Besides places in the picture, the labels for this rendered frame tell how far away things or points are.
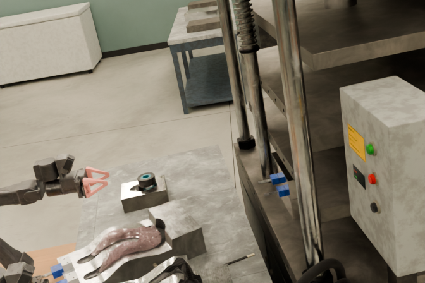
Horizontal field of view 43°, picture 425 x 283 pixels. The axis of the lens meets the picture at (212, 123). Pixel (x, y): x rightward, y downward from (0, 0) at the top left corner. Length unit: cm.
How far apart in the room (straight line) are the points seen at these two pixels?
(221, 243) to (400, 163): 99
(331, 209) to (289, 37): 59
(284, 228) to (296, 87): 79
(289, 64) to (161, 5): 724
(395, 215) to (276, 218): 94
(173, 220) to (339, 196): 64
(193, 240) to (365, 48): 92
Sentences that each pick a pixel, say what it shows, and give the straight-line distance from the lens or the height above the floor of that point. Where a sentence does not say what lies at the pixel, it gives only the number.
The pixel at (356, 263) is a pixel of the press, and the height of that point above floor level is 79.
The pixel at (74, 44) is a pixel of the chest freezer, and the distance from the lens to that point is 812.
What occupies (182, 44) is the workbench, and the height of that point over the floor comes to 74.
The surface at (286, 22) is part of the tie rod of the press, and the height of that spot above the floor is 166.
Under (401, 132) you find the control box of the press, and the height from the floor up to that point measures 145.
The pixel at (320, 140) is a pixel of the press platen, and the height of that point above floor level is 127.
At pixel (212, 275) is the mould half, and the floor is 86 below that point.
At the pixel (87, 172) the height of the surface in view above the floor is 121.
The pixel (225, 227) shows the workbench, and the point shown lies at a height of 80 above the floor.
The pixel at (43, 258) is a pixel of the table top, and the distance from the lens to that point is 232.
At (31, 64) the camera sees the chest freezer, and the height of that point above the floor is 29.
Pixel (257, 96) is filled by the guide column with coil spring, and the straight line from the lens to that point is 228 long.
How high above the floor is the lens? 197
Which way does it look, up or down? 22 degrees down
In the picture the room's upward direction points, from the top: 11 degrees counter-clockwise
